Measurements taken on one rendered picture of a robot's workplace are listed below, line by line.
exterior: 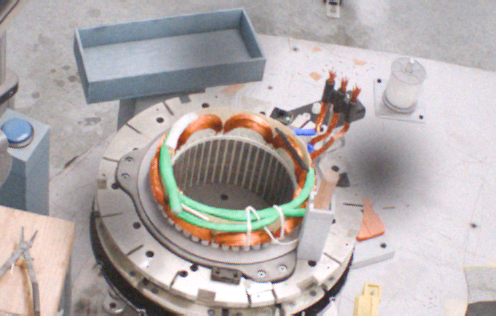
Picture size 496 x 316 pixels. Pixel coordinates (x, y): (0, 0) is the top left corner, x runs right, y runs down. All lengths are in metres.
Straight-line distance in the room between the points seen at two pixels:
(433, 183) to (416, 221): 0.09
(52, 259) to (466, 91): 0.96
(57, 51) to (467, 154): 1.44
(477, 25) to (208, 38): 1.86
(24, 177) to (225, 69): 0.31
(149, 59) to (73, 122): 1.31
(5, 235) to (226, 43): 0.48
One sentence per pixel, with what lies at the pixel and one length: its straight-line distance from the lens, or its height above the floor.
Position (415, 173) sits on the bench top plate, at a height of 0.78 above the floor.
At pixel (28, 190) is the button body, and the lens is 1.62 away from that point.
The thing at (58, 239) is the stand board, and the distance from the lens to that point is 1.45.
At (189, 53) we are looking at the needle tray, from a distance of 1.72.
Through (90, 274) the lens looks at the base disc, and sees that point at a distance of 1.74.
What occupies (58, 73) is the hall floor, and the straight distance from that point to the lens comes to 3.12.
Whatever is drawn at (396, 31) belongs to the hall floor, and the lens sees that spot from 3.40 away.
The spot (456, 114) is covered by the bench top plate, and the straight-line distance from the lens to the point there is 2.09.
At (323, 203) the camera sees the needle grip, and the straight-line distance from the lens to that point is 1.35.
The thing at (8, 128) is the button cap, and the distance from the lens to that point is 1.59.
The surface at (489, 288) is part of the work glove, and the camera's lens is 1.86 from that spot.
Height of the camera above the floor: 2.22
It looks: 48 degrees down
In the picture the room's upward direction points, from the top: 12 degrees clockwise
